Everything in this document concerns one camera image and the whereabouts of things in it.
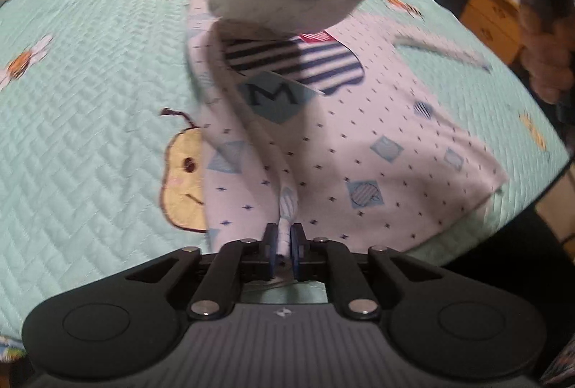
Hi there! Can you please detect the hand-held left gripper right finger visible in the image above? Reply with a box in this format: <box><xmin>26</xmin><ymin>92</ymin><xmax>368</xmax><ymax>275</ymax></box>
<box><xmin>290</xmin><ymin>223</ymin><xmax>446</xmax><ymax>321</ymax></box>

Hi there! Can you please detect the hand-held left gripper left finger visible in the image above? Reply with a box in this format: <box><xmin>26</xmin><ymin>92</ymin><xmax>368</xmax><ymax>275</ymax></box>
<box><xmin>125</xmin><ymin>223</ymin><xmax>280</xmax><ymax>320</ymax></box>

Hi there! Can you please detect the white star print shirt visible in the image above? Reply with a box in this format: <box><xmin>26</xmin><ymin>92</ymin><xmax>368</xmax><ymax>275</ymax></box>
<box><xmin>183</xmin><ymin>0</ymin><xmax>509</xmax><ymax>282</ymax></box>

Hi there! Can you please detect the person's right hand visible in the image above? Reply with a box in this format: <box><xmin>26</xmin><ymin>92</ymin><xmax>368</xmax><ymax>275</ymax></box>
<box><xmin>519</xmin><ymin>0</ymin><xmax>575</xmax><ymax>104</ymax></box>

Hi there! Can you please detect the wooden desk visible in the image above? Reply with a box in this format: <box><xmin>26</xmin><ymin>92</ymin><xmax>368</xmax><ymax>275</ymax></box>
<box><xmin>459</xmin><ymin>0</ymin><xmax>529</xmax><ymax>66</ymax></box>

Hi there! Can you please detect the mint bee print bedspread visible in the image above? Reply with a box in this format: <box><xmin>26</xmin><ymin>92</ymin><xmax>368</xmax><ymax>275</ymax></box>
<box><xmin>0</xmin><ymin>0</ymin><xmax>571</xmax><ymax>339</ymax></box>

